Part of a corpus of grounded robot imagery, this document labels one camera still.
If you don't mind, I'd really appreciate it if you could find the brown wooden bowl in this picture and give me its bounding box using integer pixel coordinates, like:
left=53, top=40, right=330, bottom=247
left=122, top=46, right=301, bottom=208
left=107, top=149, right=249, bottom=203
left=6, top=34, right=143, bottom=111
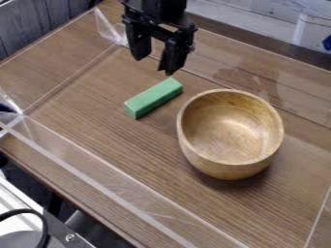
left=177, top=89, right=285, bottom=180

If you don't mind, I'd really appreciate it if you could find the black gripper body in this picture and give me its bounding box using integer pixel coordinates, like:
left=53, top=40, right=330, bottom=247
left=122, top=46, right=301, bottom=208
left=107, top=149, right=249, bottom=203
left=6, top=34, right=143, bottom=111
left=122, top=0, right=197, bottom=50

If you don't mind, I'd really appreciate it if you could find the clear acrylic front barrier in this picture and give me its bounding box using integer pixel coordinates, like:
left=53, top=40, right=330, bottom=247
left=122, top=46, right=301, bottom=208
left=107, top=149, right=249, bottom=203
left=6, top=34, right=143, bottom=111
left=0, top=90, right=251, bottom=248

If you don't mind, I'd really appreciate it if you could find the clear acrylic corner bracket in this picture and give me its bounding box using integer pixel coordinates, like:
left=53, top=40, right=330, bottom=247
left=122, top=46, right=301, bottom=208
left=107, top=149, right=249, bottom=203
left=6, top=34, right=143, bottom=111
left=94, top=8, right=129, bottom=46

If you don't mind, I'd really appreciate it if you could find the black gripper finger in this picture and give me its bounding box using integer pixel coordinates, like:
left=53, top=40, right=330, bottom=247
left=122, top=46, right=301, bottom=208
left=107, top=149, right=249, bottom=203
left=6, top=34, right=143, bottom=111
left=158, top=38, right=190, bottom=76
left=126, top=22, right=151, bottom=61

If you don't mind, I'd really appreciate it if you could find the green rectangular block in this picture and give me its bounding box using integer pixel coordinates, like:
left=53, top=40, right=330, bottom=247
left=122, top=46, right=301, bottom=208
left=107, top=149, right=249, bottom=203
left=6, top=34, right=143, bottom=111
left=125, top=77, right=185, bottom=119

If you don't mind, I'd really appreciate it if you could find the grey metal bracket with screw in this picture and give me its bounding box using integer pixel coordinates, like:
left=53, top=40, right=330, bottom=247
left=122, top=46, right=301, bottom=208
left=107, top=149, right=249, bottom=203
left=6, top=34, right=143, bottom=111
left=43, top=210, right=97, bottom=248

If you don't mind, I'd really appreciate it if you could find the blue object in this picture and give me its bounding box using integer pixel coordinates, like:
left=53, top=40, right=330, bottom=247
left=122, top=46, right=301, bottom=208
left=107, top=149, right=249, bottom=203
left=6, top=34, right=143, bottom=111
left=322, top=35, right=331, bottom=51

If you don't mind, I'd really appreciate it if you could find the white container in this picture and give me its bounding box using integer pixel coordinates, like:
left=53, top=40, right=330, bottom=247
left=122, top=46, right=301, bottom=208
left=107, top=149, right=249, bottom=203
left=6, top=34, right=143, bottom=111
left=293, top=10, right=331, bottom=54

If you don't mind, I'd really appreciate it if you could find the black cable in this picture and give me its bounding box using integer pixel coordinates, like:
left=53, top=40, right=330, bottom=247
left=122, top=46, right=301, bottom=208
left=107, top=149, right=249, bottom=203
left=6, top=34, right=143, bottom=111
left=0, top=208, right=51, bottom=248

